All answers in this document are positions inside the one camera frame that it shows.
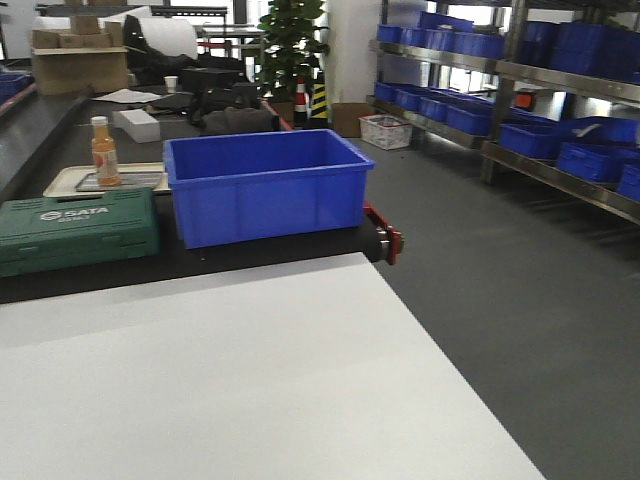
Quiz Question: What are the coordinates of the black bag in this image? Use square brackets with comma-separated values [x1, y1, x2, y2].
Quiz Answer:
[187, 82, 259, 127]

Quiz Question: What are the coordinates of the small grey metal tray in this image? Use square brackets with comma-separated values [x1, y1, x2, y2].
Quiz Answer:
[75, 171, 165, 192]

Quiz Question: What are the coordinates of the orange juice bottle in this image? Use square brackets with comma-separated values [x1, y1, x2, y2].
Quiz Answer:
[91, 116, 121, 187]

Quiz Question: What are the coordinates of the dark grey cloth bundle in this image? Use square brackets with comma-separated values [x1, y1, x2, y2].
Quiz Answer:
[197, 107, 280, 135]

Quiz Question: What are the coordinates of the brown cardboard box floor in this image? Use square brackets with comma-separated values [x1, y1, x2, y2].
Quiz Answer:
[331, 103, 373, 138]

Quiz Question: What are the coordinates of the large blue plastic bin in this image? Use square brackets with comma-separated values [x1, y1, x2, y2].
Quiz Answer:
[163, 129, 375, 249]

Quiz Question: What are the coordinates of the white wire basket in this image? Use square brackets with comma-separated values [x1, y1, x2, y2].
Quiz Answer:
[359, 114, 413, 150]

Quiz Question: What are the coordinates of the yellow black traffic cone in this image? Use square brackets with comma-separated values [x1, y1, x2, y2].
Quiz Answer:
[309, 71, 328, 121]

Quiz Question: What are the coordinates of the white paper sheet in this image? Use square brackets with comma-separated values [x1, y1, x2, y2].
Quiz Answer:
[94, 89, 162, 104]

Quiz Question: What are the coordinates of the white paper cup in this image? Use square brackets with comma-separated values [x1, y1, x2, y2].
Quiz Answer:
[164, 75, 178, 93]

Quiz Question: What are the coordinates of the large cardboard box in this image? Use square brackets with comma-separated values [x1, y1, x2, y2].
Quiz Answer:
[31, 29, 128, 95]

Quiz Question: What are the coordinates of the red white traffic cone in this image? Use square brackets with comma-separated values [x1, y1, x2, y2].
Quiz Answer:
[294, 75, 308, 127]

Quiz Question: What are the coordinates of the red conveyor end bracket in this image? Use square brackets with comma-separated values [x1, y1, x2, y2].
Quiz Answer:
[364, 201, 405, 265]

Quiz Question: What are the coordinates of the beige plastic tray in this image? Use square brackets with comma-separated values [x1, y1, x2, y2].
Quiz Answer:
[43, 162, 171, 199]

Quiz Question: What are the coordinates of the metal shelf rack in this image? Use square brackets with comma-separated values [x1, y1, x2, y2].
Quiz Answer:
[368, 1, 639, 223]

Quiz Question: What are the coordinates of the white foam block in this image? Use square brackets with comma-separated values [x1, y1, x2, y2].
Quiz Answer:
[112, 109, 161, 143]

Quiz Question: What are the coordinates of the white foam roll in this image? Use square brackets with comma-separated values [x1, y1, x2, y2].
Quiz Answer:
[139, 17, 198, 60]

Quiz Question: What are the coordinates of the green potted plant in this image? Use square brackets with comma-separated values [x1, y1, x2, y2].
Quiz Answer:
[258, 0, 329, 101]

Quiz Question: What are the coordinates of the green SATA tool case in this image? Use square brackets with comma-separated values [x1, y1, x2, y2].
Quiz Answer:
[1, 188, 160, 277]

